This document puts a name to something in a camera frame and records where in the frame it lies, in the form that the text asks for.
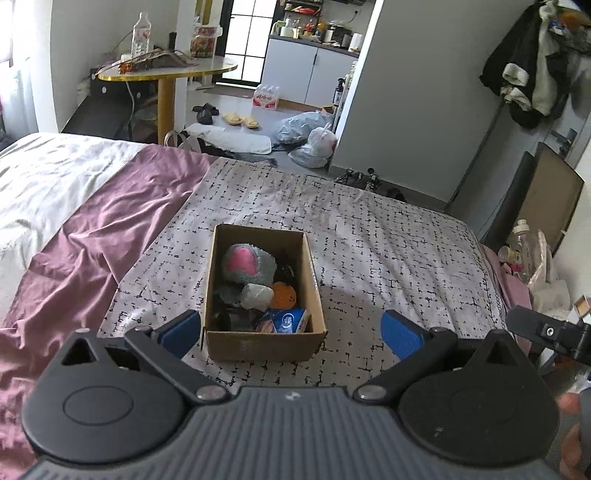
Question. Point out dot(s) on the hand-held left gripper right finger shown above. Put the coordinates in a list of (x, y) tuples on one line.
[(400, 334)]

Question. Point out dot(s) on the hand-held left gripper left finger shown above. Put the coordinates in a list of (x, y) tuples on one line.
[(181, 331)]

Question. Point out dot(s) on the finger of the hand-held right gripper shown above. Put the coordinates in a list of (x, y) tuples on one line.
[(540, 328)]

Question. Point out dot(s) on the grey octopus plush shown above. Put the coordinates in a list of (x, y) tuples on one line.
[(225, 294)]

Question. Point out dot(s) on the white tissue packet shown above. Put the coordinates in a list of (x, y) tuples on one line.
[(256, 295)]

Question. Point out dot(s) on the brown cardboard box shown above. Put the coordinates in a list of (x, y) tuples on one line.
[(263, 346)]

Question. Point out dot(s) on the grey fluffy slipper pink sole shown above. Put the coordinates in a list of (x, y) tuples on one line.
[(244, 263)]

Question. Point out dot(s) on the orange soft ball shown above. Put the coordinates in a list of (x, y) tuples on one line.
[(283, 295)]

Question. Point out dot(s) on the black soft toy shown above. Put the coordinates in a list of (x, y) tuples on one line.
[(286, 272)]

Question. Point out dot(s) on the person's right hand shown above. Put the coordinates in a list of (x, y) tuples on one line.
[(569, 445)]

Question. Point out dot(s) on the crumpled white plastic bag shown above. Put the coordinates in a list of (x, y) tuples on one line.
[(549, 286)]

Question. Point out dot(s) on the dark cloth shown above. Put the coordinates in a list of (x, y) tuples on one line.
[(238, 319)]

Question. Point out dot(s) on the small baby bottle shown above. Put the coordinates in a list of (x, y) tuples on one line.
[(508, 254)]

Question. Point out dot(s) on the clear plastic bottle white cap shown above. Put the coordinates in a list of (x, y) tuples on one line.
[(524, 244)]

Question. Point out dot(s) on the blue packet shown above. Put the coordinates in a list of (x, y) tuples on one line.
[(286, 321)]

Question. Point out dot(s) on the brown cardboard sheet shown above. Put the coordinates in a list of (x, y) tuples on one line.
[(556, 194)]

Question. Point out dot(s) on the dark clothes on floor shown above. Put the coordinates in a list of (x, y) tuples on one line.
[(233, 153)]

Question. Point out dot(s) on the white tote bag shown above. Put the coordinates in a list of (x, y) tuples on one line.
[(178, 138)]

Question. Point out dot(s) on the white floor mat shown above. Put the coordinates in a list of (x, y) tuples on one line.
[(231, 138)]

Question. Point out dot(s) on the white plastic bag red print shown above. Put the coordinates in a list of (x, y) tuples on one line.
[(316, 147)]

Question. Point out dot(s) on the white duvet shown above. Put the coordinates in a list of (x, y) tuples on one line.
[(46, 175)]

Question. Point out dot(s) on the yellow slipper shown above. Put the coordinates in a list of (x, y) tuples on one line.
[(232, 119), (251, 122)]

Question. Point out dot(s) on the black low cabinet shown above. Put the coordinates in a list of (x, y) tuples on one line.
[(97, 115)]

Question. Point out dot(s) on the pack of water bottles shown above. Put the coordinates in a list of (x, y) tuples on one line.
[(267, 97)]

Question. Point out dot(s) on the dark spray bottle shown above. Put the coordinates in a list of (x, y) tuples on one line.
[(339, 92)]

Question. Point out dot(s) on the hanging black and white clothes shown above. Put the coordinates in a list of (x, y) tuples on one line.
[(531, 69)]

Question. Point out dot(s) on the round table yellow edge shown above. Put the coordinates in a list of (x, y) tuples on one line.
[(166, 71)]

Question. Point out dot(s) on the brown woven bag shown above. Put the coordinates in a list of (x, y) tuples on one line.
[(154, 59)]

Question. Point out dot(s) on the white kitchen cabinet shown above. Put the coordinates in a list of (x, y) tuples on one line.
[(300, 74)]

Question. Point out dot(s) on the red patterned snack jar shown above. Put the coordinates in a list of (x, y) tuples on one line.
[(204, 41)]

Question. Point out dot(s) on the paper towel roll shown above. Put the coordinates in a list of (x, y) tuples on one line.
[(356, 41)]

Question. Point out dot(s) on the clear water bottle red label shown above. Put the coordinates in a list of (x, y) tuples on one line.
[(142, 34)]

